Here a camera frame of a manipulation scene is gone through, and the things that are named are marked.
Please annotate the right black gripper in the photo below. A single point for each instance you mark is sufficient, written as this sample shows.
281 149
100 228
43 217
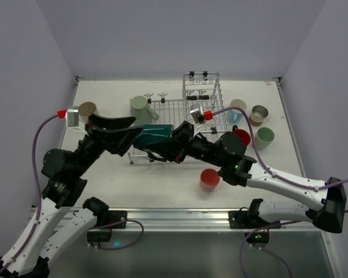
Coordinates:
185 139

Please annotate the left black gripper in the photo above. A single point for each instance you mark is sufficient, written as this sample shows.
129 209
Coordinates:
90 130

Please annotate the dark teal mug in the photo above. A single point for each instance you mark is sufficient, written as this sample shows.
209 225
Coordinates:
153 134

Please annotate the tall beige cup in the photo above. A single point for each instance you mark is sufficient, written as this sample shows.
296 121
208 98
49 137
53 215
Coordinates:
87 108

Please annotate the sage green mug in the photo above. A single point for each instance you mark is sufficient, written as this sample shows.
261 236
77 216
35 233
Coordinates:
141 110

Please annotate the pink cup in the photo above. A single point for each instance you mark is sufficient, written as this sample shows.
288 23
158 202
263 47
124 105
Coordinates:
209 180

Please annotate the light blue mug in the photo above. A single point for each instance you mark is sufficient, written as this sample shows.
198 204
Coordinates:
235 115

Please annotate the red mug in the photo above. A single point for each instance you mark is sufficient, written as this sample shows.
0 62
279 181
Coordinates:
243 135

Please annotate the cream brown cup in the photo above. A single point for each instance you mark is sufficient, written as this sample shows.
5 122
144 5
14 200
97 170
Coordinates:
258 114

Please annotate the light green cup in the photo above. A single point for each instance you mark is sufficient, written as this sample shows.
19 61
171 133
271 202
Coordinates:
263 138

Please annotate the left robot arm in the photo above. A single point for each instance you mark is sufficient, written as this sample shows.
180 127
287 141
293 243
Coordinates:
41 243

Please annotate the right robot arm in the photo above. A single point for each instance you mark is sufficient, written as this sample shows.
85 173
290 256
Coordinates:
320 202

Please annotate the left controller box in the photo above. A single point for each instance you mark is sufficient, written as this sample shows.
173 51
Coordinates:
98 237

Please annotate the controller box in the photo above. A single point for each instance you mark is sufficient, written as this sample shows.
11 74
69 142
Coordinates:
98 237
258 239

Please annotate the right controller box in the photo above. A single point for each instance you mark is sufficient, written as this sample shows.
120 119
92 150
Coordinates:
258 239

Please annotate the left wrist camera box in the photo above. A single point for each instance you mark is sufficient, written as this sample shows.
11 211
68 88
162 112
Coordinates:
72 118

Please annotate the silver wire dish rack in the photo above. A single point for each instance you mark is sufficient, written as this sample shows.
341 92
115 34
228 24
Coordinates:
199 90

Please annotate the aluminium mounting rail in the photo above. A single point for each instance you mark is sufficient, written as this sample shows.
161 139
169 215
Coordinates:
181 220

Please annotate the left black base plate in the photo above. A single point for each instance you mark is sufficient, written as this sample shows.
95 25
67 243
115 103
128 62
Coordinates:
114 216

